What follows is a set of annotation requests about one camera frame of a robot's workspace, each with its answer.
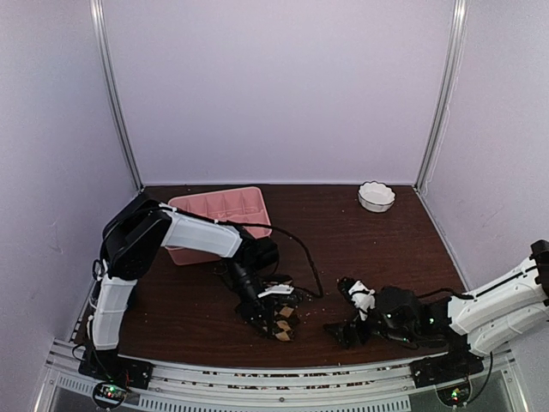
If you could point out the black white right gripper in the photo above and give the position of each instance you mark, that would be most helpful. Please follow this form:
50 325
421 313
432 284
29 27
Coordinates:
344 336

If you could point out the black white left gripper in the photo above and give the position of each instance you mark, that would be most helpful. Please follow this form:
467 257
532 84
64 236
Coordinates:
251 312

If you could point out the brown checkered sock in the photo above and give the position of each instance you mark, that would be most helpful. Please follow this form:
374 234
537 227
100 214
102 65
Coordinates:
286 318

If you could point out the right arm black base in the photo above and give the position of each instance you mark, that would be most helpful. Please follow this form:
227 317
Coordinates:
448 367

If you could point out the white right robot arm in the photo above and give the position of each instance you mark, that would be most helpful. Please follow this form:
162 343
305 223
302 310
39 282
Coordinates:
475 322

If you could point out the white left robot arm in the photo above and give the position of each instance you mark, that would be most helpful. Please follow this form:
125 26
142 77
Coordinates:
130 244

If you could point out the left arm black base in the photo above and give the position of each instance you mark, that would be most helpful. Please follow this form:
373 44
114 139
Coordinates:
109 366

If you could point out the white scalloped bowl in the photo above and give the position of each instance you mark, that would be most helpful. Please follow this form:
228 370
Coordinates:
376 197

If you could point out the aluminium front frame rail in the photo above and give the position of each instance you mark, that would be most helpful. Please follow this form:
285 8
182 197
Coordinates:
381 386

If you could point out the aluminium right corner post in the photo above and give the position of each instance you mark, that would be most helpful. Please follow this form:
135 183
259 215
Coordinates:
450 74

